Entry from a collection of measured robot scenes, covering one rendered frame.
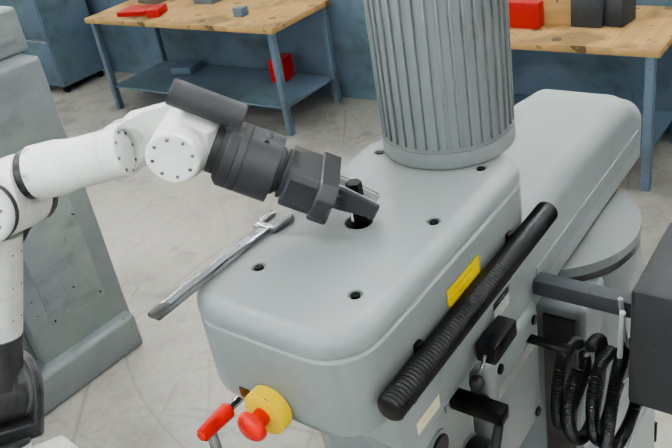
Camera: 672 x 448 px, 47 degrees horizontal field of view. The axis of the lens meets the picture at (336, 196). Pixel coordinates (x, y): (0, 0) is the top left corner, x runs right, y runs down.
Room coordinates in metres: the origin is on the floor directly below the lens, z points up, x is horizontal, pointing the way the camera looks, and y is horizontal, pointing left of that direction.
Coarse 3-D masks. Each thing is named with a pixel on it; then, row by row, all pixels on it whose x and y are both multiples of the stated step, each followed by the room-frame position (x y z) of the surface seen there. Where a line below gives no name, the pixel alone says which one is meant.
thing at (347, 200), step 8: (344, 192) 0.85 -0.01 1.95; (352, 192) 0.85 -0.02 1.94; (336, 200) 0.84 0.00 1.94; (344, 200) 0.85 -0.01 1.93; (352, 200) 0.85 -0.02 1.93; (360, 200) 0.85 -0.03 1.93; (368, 200) 0.85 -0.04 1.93; (336, 208) 0.85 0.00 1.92; (344, 208) 0.85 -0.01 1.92; (352, 208) 0.85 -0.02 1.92; (360, 208) 0.85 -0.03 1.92; (368, 208) 0.85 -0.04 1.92; (376, 208) 0.85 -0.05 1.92; (368, 216) 0.85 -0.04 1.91
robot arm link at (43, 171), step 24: (48, 144) 0.91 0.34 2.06; (72, 144) 0.90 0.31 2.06; (0, 168) 0.90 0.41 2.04; (24, 168) 0.89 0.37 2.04; (48, 168) 0.88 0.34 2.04; (72, 168) 0.88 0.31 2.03; (96, 168) 0.87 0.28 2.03; (24, 192) 0.89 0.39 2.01; (48, 192) 0.88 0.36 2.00; (24, 216) 0.88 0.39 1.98; (48, 216) 0.95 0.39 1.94
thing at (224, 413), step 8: (232, 400) 0.78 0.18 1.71; (240, 400) 0.78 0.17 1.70; (224, 408) 0.76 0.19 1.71; (232, 408) 0.77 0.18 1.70; (216, 416) 0.75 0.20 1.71; (224, 416) 0.75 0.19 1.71; (232, 416) 0.76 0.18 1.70; (208, 424) 0.74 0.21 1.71; (216, 424) 0.74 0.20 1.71; (224, 424) 0.75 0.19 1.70; (200, 432) 0.73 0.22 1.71; (208, 432) 0.73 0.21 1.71; (216, 432) 0.74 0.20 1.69
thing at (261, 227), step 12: (264, 216) 0.91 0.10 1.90; (288, 216) 0.90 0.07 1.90; (264, 228) 0.88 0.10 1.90; (276, 228) 0.88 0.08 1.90; (240, 240) 0.86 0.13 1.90; (252, 240) 0.86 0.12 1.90; (228, 252) 0.84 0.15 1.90; (240, 252) 0.83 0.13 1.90; (216, 264) 0.81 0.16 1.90; (228, 264) 0.82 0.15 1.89; (204, 276) 0.79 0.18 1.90; (180, 288) 0.77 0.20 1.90; (192, 288) 0.77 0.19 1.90; (168, 300) 0.75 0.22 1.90; (180, 300) 0.75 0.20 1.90; (156, 312) 0.73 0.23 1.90; (168, 312) 0.74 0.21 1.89
